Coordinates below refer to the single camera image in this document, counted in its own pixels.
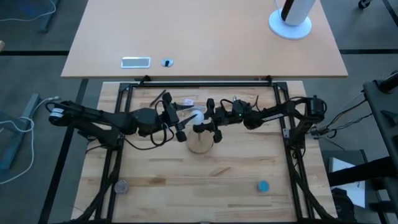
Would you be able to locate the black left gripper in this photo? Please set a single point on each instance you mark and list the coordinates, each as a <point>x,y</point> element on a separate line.
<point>172,116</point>

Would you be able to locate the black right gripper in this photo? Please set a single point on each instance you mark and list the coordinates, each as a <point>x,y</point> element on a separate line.
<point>219,119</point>

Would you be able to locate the white lightbulb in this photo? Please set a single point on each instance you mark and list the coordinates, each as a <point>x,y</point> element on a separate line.
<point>197,117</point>

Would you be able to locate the lamp with round wooden base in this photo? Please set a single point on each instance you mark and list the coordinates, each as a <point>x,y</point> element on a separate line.
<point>200,143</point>

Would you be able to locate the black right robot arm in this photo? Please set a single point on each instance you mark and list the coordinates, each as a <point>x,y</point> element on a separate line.
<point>280,116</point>

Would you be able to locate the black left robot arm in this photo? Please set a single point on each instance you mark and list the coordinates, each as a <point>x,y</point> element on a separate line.
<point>93,119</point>

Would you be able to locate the clear plastic wrapper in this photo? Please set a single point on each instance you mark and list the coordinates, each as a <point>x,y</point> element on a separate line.
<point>188,102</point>

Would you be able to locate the dark thin stick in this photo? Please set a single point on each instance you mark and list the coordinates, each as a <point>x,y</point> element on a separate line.
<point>158,98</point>

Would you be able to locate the round desk grommet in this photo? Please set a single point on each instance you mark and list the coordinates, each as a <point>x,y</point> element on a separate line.
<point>167,63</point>

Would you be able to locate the silver rectangular plate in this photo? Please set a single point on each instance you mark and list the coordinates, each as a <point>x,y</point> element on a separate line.
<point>136,62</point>

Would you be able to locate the light wooden desk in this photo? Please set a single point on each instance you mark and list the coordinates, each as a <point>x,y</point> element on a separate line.
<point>202,34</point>

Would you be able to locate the blue round cap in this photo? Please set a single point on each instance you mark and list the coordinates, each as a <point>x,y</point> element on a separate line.
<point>263,186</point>

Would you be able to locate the grey round cap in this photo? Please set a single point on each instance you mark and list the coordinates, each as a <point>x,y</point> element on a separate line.
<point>121,186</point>

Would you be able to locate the white round stand base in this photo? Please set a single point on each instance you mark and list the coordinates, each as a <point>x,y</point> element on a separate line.
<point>290,18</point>

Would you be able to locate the white box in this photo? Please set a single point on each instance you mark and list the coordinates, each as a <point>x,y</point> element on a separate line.
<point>348,180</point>

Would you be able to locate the black equipment stand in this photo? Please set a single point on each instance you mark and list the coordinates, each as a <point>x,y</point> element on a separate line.
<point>381,124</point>

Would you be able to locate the black caster wheel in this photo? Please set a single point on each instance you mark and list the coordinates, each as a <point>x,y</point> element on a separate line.
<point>364,3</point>

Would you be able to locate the black aluminium rig frame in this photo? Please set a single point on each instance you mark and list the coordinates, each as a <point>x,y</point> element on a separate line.
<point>200,84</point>

